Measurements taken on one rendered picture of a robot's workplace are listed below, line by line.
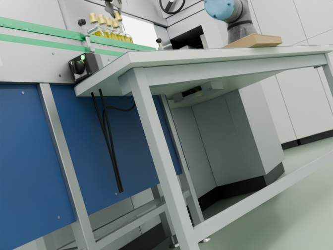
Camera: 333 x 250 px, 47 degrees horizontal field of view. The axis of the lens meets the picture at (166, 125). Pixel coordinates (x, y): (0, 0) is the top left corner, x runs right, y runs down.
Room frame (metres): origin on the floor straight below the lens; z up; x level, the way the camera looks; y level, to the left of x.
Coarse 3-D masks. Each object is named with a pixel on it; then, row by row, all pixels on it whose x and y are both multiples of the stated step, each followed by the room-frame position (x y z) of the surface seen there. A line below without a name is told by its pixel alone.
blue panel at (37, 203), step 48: (0, 96) 1.02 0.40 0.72; (96, 96) 1.38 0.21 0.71; (0, 144) 0.98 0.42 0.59; (48, 144) 1.12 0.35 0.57; (96, 144) 1.31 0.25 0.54; (144, 144) 1.58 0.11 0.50; (0, 192) 0.95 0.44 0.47; (48, 192) 1.08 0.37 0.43; (96, 192) 1.25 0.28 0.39; (0, 240) 0.92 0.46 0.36
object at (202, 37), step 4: (200, 36) 2.81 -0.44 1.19; (204, 36) 2.80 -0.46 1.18; (204, 40) 2.80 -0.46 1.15; (204, 44) 2.81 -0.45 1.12; (180, 48) 2.92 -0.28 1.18; (184, 48) 2.90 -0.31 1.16; (188, 48) 2.90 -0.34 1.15; (192, 48) 2.97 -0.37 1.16; (196, 48) 3.04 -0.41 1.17; (204, 48) 2.81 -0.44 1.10; (208, 48) 2.80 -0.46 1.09
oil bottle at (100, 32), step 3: (99, 27) 1.72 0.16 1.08; (96, 30) 1.71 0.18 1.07; (99, 30) 1.71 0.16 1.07; (102, 30) 1.73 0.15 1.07; (90, 33) 1.73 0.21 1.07; (93, 33) 1.72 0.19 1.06; (96, 33) 1.72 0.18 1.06; (99, 33) 1.71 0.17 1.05; (102, 33) 1.73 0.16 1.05; (105, 33) 1.75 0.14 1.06; (99, 36) 1.71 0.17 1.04; (102, 36) 1.72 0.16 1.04; (105, 36) 1.74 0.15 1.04
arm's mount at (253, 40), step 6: (246, 36) 1.54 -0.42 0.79; (252, 36) 1.52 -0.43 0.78; (258, 36) 1.54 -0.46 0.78; (264, 36) 1.57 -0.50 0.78; (270, 36) 1.61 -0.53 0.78; (276, 36) 1.64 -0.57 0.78; (234, 42) 1.58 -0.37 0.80; (240, 42) 1.56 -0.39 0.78; (246, 42) 1.54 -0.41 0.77; (252, 42) 1.52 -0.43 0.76; (258, 42) 1.52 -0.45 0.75; (264, 42) 1.56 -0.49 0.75; (270, 42) 1.59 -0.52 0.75; (276, 42) 1.63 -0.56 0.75
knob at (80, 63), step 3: (72, 63) 1.21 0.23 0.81; (75, 63) 1.22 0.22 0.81; (78, 63) 1.22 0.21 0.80; (81, 63) 1.23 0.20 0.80; (72, 66) 1.22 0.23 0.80; (75, 66) 1.22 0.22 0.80; (78, 66) 1.22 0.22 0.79; (81, 66) 1.22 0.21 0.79; (84, 66) 1.23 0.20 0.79; (72, 69) 1.22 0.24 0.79; (75, 69) 1.22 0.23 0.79; (78, 69) 1.22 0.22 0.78; (81, 69) 1.23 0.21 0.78; (84, 69) 1.24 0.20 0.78; (75, 72) 1.21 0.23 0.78; (78, 72) 1.23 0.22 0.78; (81, 72) 1.24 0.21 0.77
